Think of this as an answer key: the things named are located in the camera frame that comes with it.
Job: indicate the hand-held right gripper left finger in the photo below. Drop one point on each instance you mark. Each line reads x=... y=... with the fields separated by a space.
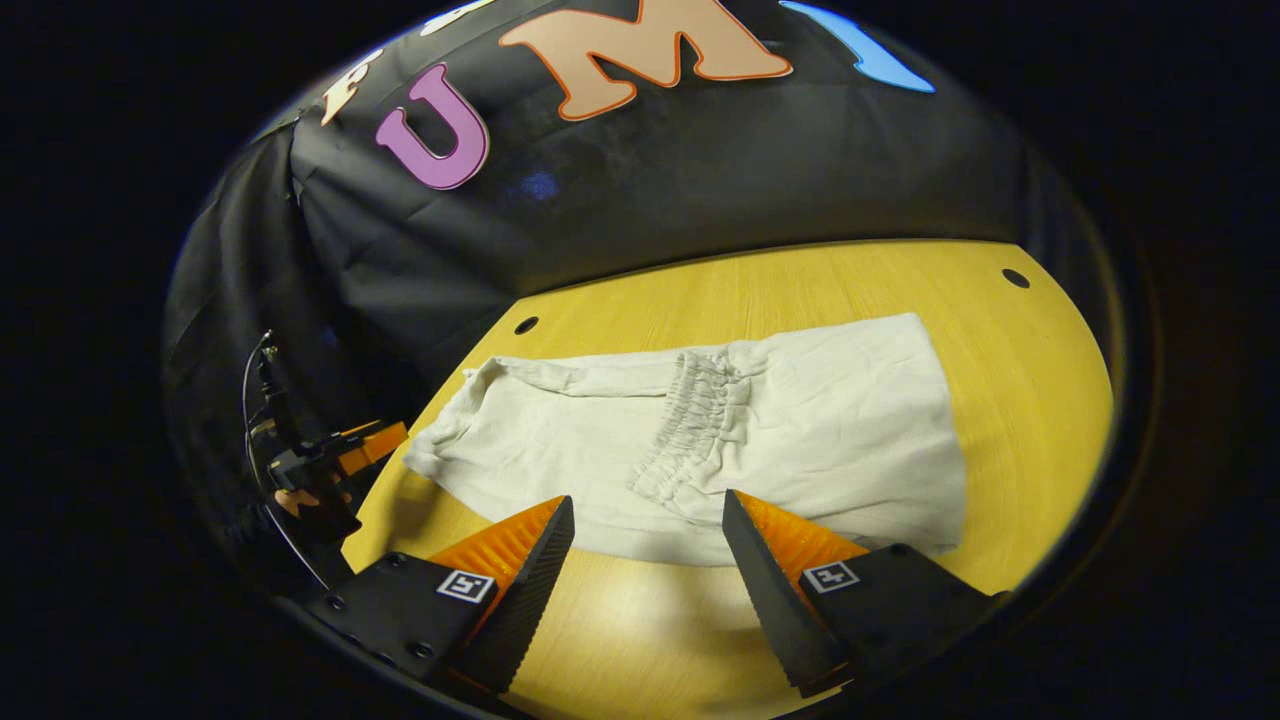
x=530 y=600

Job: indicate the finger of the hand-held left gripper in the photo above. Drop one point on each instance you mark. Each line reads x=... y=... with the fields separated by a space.
x=370 y=447

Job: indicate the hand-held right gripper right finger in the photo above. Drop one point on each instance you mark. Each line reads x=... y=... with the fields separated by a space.
x=770 y=600

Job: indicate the white jeans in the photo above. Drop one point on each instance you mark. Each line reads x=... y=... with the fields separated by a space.
x=830 y=430

